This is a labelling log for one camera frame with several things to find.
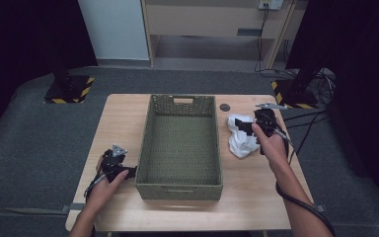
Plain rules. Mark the person's right hand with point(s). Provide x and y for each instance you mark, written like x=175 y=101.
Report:
x=271 y=148

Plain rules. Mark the white wall socket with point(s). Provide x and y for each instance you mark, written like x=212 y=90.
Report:
x=271 y=4

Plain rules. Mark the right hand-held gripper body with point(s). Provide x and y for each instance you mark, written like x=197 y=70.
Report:
x=268 y=121

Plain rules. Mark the round dark table grommet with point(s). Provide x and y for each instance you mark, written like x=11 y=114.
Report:
x=224 y=107

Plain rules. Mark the white cloth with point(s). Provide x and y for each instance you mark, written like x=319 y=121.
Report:
x=242 y=141

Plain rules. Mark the striped black stand base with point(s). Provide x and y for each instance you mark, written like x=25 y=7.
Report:
x=292 y=95
x=69 y=89

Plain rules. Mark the black curtain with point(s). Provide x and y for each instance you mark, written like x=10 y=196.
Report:
x=26 y=36
x=358 y=49

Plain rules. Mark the green woven basket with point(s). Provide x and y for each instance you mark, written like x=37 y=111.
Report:
x=181 y=148

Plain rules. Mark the white cabinet panel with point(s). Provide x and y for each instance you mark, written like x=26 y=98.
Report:
x=115 y=29

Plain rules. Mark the person's left hand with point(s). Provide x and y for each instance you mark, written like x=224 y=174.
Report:
x=103 y=192

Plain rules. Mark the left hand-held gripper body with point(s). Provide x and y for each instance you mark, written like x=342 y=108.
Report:
x=113 y=163

